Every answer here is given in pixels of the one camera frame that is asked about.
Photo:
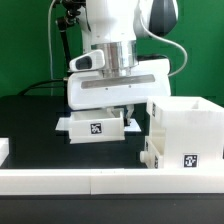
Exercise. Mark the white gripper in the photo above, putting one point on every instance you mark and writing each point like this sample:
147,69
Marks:
90,90

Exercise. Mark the white drawer one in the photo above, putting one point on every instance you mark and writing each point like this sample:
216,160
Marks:
96,126
153,154

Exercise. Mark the white drawer front one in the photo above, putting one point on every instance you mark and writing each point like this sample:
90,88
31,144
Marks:
153,154

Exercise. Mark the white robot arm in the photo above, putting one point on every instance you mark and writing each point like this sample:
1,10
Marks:
109,72

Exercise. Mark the white drawer cabinet box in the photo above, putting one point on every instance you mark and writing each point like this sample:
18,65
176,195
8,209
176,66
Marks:
190,130

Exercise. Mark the paper sheet with markers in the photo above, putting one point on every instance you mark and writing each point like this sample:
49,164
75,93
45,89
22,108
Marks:
63,125

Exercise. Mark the white block at left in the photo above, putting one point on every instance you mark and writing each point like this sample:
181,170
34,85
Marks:
4,152

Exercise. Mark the white L-shaped fence rail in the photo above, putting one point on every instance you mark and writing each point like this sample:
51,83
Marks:
112,181

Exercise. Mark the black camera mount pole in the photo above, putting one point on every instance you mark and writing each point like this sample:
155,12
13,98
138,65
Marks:
72,11

